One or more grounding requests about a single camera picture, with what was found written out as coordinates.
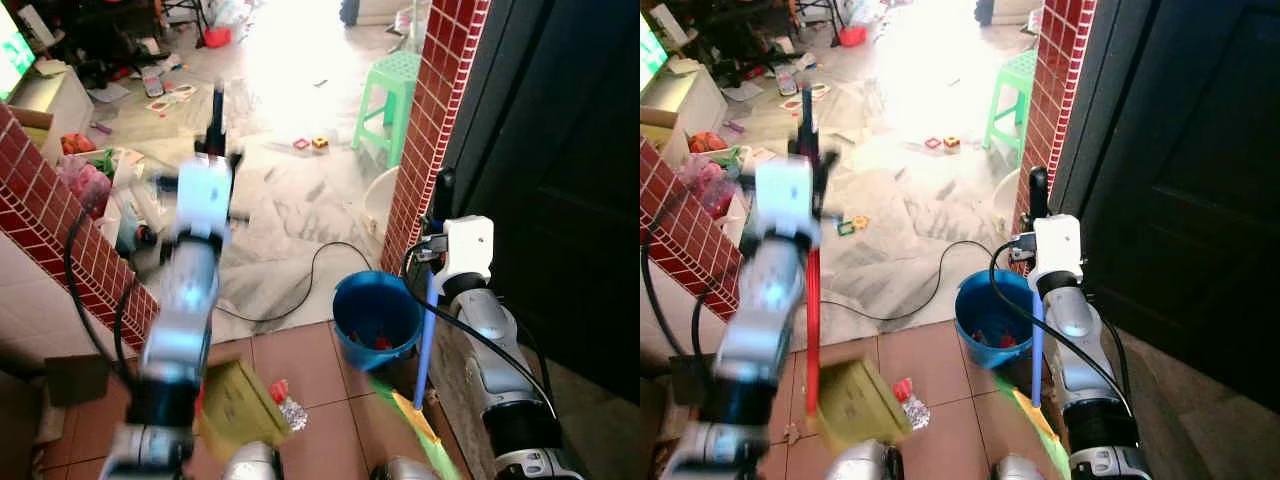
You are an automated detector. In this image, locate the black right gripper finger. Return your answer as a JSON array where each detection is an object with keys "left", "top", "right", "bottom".
[
  {"left": 431, "top": 168, "right": 458, "bottom": 225},
  {"left": 1027, "top": 166, "right": 1050, "bottom": 223}
]

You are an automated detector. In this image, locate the dustpan with blue handle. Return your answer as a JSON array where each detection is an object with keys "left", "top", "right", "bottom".
[
  {"left": 1008, "top": 288, "right": 1073, "bottom": 480},
  {"left": 368, "top": 268, "right": 463, "bottom": 480}
]

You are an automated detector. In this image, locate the red broom handle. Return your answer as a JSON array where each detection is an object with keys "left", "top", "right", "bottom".
[{"left": 800, "top": 92, "right": 825, "bottom": 419}]

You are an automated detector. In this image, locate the picture book on floor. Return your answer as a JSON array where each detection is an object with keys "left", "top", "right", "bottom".
[
  {"left": 779, "top": 81, "right": 832, "bottom": 112},
  {"left": 144, "top": 84, "right": 198, "bottom": 114}
]

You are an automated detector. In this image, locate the white round container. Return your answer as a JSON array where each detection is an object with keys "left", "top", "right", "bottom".
[
  {"left": 992, "top": 168, "right": 1024, "bottom": 233},
  {"left": 361, "top": 165, "right": 402, "bottom": 237}
]

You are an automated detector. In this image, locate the blue plastic bucket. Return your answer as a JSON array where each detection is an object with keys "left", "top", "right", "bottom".
[
  {"left": 954, "top": 270, "right": 1037, "bottom": 373},
  {"left": 332, "top": 270, "right": 424, "bottom": 373}
]

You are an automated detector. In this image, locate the red tiled pillar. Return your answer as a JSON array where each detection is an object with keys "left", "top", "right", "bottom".
[
  {"left": 1010, "top": 0, "right": 1099, "bottom": 246},
  {"left": 379, "top": 0, "right": 493, "bottom": 277}
]

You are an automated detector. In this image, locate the green plastic stool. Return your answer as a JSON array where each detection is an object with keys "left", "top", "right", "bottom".
[
  {"left": 351, "top": 50, "right": 423, "bottom": 169},
  {"left": 983, "top": 50, "right": 1039, "bottom": 167}
]

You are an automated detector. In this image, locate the pink plastic bag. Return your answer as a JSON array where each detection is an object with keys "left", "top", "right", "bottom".
[
  {"left": 58, "top": 155, "right": 113, "bottom": 217},
  {"left": 684, "top": 154, "right": 739, "bottom": 217}
]

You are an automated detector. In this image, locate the black door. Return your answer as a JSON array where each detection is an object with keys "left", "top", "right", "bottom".
[
  {"left": 1050, "top": 0, "right": 1280, "bottom": 401},
  {"left": 444, "top": 0, "right": 641, "bottom": 403}
]

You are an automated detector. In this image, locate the white cabinet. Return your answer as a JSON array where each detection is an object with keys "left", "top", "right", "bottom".
[
  {"left": 640, "top": 60, "right": 730, "bottom": 167},
  {"left": 4, "top": 60, "right": 97, "bottom": 163}
]

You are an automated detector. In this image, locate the television screen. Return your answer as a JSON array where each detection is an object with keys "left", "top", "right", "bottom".
[
  {"left": 0, "top": 25, "right": 37, "bottom": 103},
  {"left": 640, "top": 15, "right": 670, "bottom": 93}
]

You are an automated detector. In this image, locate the silver robot right knee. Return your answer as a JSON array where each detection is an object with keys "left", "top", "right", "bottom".
[
  {"left": 990, "top": 454, "right": 1053, "bottom": 480},
  {"left": 370, "top": 455, "right": 443, "bottom": 480}
]

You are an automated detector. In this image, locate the silver robot knee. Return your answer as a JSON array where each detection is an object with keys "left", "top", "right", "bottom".
[
  {"left": 370, "top": 455, "right": 443, "bottom": 480},
  {"left": 990, "top": 454, "right": 1053, "bottom": 480},
  {"left": 826, "top": 438, "right": 905, "bottom": 480},
  {"left": 222, "top": 440, "right": 285, "bottom": 480}
]

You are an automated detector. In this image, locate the yellow cardboard box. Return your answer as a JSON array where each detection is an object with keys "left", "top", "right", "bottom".
[
  {"left": 812, "top": 357, "right": 917, "bottom": 447},
  {"left": 198, "top": 358, "right": 293, "bottom": 463}
]

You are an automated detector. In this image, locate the brown cardboard piece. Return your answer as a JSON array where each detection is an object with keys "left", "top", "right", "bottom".
[
  {"left": 44, "top": 354, "right": 113, "bottom": 407},
  {"left": 667, "top": 354, "right": 717, "bottom": 403}
]

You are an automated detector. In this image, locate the silver robot left knee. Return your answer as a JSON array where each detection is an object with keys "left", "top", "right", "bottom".
[
  {"left": 826, "top": 438, "right": 905, "bottom": 480},
  {"left": 222, "top": 440, "right": 285, "bottom": 480}
]

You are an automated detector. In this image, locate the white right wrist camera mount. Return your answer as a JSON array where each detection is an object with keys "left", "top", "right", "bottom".
[
  {"left": 438, "top": 215, "right": 495, "bottom": 293},
  {"left": 1030, "top": 213, "right": 1085, "bottom": 287}
]

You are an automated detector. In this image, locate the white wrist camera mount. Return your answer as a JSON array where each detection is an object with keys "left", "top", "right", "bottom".
[
  {"left": 754, "top": 158, "right": 819, "bottom": 247},
  {"left": 438, "top": 215, "right": 495, "bottom": 293},
  {"left": 1030, "top": 213, "right": 1085, "bottom": 287},
  {"left": 174, "top": 156, "right": 237, "bottom": 241}
]

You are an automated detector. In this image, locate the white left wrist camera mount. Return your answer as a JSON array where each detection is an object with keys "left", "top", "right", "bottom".
[
  {"left": 754, "top": 158, "right": 819, "bottom": 247},
  {"left": 174, "top": 156, "right": 237, "bottom": 241}
]

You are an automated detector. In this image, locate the black floor cable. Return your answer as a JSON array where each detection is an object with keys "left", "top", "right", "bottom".
[
  {"left": 846, "top": 240, "right": 997, "bottom": 323},
  {"left": 214, "top": 240, "right": 377, "bottom": 327}
]

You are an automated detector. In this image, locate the red tiled low wall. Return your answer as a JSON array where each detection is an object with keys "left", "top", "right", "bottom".
[
  {"left": 0, "top": 100, "right": 163, "bottom": 353},
  {"left": 640, "top": 138, "right": 747, "bottom": 323}
]

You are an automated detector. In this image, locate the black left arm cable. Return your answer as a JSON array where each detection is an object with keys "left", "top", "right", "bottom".
[
  {"left": 61, "top": 198, "right": 143, "bottom": 385},
  {"left": 640, "top": 186, "right": 741, "bottom": 379}
]

